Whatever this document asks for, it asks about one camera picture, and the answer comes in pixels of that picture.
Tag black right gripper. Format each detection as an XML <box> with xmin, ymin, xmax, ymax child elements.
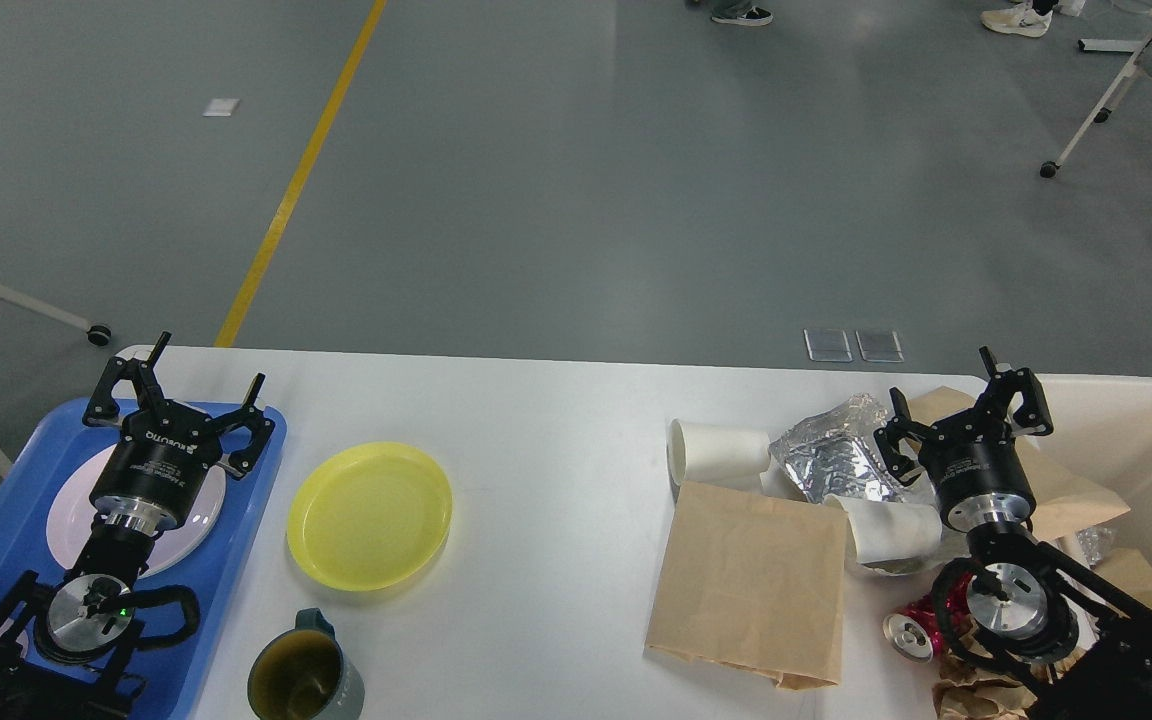
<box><xmin>874</xmin><ymin>346</ymin><xmax>1053</xmax><ymax>530</ymax></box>

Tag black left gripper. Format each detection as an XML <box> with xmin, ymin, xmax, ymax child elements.
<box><xmin>82</xmin><ymin>332</ymin><xmax>276</xmax><ymax>531</ymax></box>

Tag yellow plastic plate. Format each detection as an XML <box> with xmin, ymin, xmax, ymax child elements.
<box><xmin>285</xmin><ymin>442</ymin><xmax>454</xmax><ymax>592</ymax></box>

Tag dark green mug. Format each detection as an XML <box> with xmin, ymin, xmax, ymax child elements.
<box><xmin>247</xmin><ymin>609</ymin><xmax>366</xmax><ymax>719</ymax></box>

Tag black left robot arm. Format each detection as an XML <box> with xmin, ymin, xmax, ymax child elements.
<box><xmin>0</xmin><ymin>333</ymin><xmax>276</xmax><ymax>719</ymax></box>

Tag crushed white paper cup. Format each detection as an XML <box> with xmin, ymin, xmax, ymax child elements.
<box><xmin>824</xmin><ymin>495</ymin><xmax>942</xmax><ymax>564</ymax></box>

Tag crumpled silver foil bag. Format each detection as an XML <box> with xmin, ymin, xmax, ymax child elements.
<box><xmin>770</xmin><ymin>393</ymin><xmax>934</xmax><ymax>506</ymax></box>

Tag right floor socket cover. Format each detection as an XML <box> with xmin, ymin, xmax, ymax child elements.
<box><xmin>855</xmin><ymin>329</ymin><xmax>905</xmax><ymax>363</ymax></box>

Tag floor socket cover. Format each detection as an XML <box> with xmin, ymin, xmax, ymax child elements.
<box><xmin>855</xmin><ymin>329</ymin><xmax>905</xmax><ymax>363</ymax></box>
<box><xmin>803</xmin><ymin>328</ymin><xmax>855</xmax><ymax>363</ymax></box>

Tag brown paper bag on bin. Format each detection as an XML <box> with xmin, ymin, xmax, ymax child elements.
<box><xmin>908</xmin><ymin>386</ymin><xmax>1130</xmax><ymax>541</ymax></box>

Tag white round plate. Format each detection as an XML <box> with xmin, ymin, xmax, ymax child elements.
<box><xmin>46</xmin><ymin>445</ymin><xmax>227</xmax><ymax>577</ymax></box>

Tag left floor socket cover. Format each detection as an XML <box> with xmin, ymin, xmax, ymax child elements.
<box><xmin>803</xmin><ymin>328</ymin><xmax>855</xmax><ymax>363</ymax></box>

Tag crushed red soda can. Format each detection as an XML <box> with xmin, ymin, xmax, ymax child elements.
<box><xmin>881</xmin><ymin>584</ymin><xmax>972</xmax><ymax>664</ymax></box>

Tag blue plastic tray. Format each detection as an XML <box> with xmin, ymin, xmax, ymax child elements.
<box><xmin>0</xmin><ymin>397</ymin><xmax>287</xmax><ymax>719</ymax></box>

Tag brown paper inside bin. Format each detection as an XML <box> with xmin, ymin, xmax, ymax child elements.
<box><xmin>1092</xmin><ymin>547</ymin><xmax>1152</xmax><ymax>611</ymax></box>

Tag flat brown paper bag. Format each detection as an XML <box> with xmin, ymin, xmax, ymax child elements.
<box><xmin>645</xmin><ymin>482</ymin><xmax>850</xmax><ymax>691</ymax></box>

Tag crumpled brown paper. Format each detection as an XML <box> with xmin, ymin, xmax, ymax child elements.
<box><xmin>932</xmin><ymin>653</ymin><xmax>1036</xmax><ymax>719</ymax></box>

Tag upright-lying white paper cup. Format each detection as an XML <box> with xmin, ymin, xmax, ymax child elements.
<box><xmin>666</xmin><ymin>419</ymin><xmax>771</xmax><ymax>495</ymax></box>

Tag white sneaker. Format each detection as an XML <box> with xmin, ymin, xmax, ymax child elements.
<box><xmin>979</xmin><ymin>1</ymin><xmax>1053</xmax><ymax>38</ymax></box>

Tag black sneaker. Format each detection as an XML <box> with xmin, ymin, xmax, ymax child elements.
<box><xmin>710</xmin><ymin>1</ymin><xmax>774</xmax><ymax>26</ymax></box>

